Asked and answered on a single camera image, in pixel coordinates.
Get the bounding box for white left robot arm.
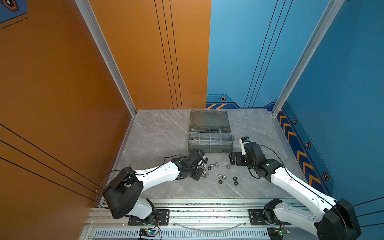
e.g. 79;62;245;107
103;150;205;225

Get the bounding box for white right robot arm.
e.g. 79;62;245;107
229;137;362;240

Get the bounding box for grey plastic organizer box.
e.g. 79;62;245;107
188;110;234;153

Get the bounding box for green circuit board left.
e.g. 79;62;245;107
138;228;160;240

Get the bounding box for green circuit board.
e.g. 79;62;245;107
138;228;160;240
267;229;291;240

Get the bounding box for green circuit board right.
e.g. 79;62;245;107
267;229;291;240

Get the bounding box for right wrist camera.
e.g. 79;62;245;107
239;137;251;156

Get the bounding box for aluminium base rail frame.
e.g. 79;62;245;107
80;198;317;240

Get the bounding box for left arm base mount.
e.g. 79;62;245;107
127;198;170;226

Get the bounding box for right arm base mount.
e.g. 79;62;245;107
248;199;284;226

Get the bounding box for aluminium corner post right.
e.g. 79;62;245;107
272;0;345;118

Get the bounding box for aluminium corner post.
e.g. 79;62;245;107
272;0;345;118
75;0;137;117

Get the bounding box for aluminium corner post left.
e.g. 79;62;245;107
75;0;137;117

